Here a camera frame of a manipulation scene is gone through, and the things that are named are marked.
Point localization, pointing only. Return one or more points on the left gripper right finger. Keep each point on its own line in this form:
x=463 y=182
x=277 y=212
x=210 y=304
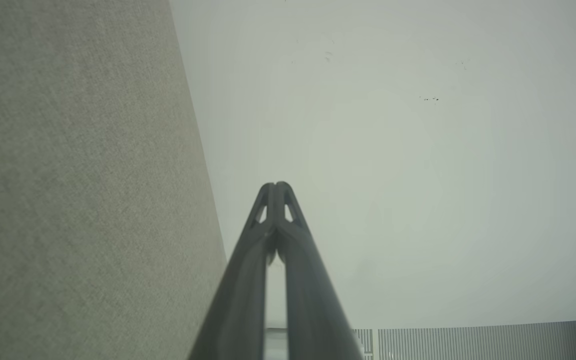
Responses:
x=310 y=305

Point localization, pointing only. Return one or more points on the grey fabric sofa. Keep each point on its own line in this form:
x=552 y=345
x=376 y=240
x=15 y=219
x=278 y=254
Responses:
x=68 y=200

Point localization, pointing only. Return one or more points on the grey ribbed panel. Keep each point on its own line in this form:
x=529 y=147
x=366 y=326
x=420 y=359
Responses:
x=468 y=342

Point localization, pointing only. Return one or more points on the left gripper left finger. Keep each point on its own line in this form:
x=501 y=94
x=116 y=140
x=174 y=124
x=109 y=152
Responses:
x=240 y=300

